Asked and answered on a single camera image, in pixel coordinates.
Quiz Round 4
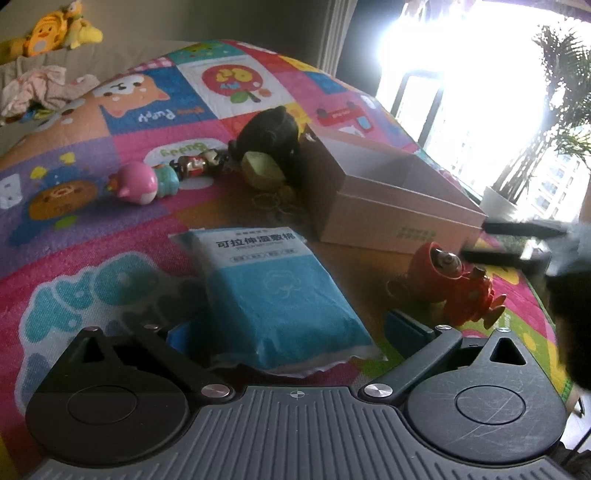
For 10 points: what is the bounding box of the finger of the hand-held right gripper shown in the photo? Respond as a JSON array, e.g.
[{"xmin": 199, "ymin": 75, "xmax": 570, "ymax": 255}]
[
  {"xmin": 461, "ymin": 248, "xmax": 551, "ymax": 269},
  {"xmin": 481, "ymin": 220, "xmax": 572, "ymax": 240}
]

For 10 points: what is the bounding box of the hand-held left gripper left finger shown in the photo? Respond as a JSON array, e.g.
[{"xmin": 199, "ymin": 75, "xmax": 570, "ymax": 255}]
[{"xmin": 60, "ymin": 323, "xmax": 234, "ymax": 401}]

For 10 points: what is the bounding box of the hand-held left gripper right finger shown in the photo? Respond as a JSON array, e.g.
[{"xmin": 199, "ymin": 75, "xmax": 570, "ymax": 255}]
[{"xmin": 362, "ymin": 308, "xmax": 536, "ymax": 408}]

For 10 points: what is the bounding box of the blue wet wipe packet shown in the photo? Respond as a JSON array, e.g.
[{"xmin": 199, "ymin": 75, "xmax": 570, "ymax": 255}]
[{"xmin": 168, "ymin": 226, "xmax": 389, "ymax": 380}]

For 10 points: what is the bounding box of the cardboard box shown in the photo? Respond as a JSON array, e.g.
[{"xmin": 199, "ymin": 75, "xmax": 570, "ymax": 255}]
[{"xmin": 302, "ymin": 123, "xmax": 488, "ymax": 257}]

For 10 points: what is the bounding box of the black plush toy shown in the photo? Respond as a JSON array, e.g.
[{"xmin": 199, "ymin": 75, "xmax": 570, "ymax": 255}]
[{"xmin": 228, "ymin": 106, "xmax": 315, "ymax": 190}]

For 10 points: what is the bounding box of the white plant pot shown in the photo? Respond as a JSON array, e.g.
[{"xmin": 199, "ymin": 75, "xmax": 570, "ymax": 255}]
[{"xmin": 479, "ymin": 185, "xmax": 520, "ymax": 223}]

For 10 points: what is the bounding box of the colourful cartoon play mat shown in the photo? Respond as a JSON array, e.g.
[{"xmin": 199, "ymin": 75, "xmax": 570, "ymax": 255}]
[{"xmin": 0, "ymin": 39, "xmax": 583, "ymax": 464}]

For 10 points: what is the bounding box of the potted palm plant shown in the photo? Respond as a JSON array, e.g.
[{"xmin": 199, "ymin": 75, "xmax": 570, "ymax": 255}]
[{"xmin": 495, "ymin": 22, "xmax": 591, "ymax": 206}]

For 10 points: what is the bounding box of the small teal figure toy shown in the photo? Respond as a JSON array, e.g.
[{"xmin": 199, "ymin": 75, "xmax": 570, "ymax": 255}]
[{"xmin": 154, "ymin": 165, "xmax": 181, "ymax": 199}]

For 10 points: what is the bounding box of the pink round toy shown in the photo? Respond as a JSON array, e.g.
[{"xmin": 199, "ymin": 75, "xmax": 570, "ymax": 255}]
[{"xmin": 108, "ymin": 162, "xmax": 159, "ymax": 205}]

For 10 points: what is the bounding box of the bunch of rubber bands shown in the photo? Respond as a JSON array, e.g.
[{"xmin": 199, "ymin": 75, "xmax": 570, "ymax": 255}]
[{"xmin": 252, "ymin": 186, "xmax": 302, "ymax": 219}]

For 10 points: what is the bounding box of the brown and red figure toy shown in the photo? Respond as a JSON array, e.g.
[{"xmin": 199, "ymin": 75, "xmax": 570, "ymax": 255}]
[{"xmin": 169, "ymin": 148, "xmax": 232, "ymax": 179}]

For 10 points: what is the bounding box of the yellow-green soft toy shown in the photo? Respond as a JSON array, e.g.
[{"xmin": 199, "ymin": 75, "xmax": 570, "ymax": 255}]
[{"xmin": 240, "ymin": 151, "xmax": 290, "ymax": 191}]

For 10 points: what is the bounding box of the grey curtain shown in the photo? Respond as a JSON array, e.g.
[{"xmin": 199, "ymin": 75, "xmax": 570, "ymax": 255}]
[{"xmin": 295, "ymin": 0, "xmax": 360, "ymax": 75}]

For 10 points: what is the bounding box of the beige sofa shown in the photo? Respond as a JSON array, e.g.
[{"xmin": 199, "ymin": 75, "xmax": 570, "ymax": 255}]
[{"xmin": 0, "ymin": 39, "xmax": 200, "ymax": 155}]

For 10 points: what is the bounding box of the pink crumpled cloth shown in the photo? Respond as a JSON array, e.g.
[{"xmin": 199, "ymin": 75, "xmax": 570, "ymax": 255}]
[{"xmin": 0, "ymin": 65, "xmax": 100, "ymax": 119}]

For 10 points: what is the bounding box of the dark window frame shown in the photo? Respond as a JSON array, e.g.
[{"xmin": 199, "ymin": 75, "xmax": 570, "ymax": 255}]
[{"xmin": 378, "ymin": 69, "xmax": 447, "ymax": 154}]

